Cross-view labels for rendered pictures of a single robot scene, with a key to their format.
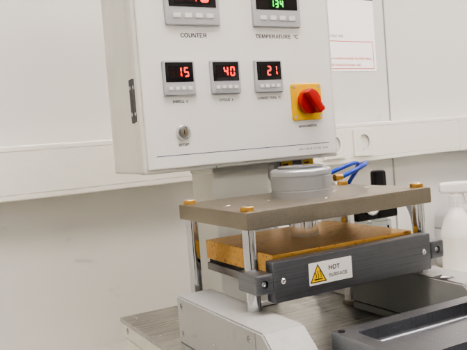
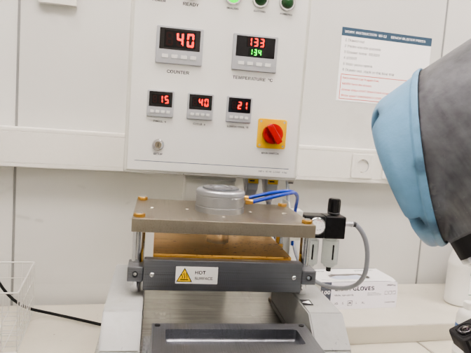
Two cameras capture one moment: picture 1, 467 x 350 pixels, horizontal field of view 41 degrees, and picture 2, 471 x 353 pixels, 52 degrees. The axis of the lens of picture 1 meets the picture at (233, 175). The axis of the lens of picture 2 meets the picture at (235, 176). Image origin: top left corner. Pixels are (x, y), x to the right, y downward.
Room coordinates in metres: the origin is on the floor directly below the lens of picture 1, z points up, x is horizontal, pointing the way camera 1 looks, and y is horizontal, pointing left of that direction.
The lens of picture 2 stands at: (0.07, -0.36, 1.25)
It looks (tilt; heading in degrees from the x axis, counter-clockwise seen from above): 6 degrees down; 19
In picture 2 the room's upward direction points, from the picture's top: 4 degrees clockwise
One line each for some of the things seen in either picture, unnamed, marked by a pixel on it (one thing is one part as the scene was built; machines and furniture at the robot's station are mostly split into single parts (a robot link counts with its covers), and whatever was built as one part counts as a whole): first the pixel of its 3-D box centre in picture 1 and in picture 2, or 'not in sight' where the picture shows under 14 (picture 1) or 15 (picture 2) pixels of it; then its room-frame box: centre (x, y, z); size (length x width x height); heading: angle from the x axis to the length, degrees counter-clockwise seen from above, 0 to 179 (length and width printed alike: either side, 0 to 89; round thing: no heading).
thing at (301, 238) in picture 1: (310, 228); (222, 237); (0.81, -0.09, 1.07); 0.22 x 0.17 x 0.10; 118
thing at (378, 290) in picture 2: not in sight; (348, 287); (1.40, -0.25, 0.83); 0.23 x 0.12 x 0.07; 125
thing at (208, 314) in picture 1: (243, 342); (125, 312); (0.68, 0.00, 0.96); 0.25 x 0.05 x 0.07; 28
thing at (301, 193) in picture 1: (302, 212); (227, 223); (0.84, -0.09, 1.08); 0.31 x 0.24 x 0.13; 118
